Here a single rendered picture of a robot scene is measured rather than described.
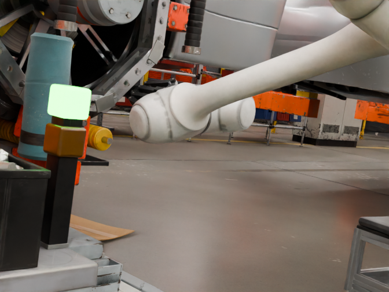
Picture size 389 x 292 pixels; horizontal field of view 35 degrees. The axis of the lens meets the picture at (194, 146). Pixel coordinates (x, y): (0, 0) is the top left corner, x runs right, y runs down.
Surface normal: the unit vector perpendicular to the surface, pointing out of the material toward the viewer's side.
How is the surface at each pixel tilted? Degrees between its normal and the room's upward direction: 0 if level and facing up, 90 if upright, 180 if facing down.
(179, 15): 90
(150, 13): 90
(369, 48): 141
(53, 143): 90
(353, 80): 106
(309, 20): 86
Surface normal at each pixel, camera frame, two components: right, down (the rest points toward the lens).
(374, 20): -0.69, 0.54
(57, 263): 0.15, -0.98
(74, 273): 0.70, 0.18
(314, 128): -0.69, -0.03
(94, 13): -0.57, 0.72
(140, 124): -0.81, 0.21
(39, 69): -0.21, 0.04
